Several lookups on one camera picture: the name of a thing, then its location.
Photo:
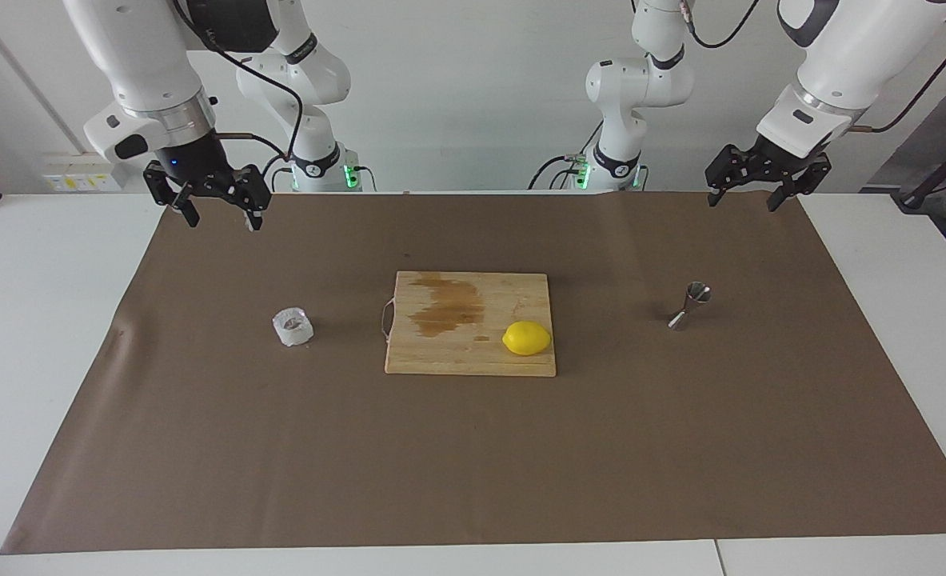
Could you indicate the wooden cutting board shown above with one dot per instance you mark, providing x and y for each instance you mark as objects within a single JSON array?
[{"x": 441, "y": 352}]

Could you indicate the steel double jigger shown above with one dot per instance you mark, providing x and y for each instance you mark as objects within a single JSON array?
[{"x": 692, "y": 302}]

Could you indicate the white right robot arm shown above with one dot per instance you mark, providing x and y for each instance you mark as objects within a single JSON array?
[{"x": 137, "y": 56}]

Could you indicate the brown paper table mat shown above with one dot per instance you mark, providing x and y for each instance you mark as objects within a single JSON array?
[{"x": 520, "y": 464}]

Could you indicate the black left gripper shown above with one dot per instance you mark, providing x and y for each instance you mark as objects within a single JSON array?
[{"x": 772, "y": 164}]

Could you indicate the yellow lemon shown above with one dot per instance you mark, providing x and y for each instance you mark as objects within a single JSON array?
[{"x": 526, "y": 338}]

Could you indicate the white wall socket panel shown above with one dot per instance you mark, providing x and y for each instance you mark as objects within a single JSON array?
[{"x": 81, "y": 180}]

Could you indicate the black stand pole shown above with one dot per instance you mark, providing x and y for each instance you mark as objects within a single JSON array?
[{"x": 912, "y": 196}]

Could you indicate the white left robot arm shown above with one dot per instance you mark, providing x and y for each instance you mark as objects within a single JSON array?
[{"x": 856, "y": 56}]

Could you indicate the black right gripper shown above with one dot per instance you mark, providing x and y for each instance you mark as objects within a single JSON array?
[{"x": 193, "y": 164}]

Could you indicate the small clear glass cup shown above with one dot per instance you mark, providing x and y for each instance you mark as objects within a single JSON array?
[{"x": 293, "y": 326}]

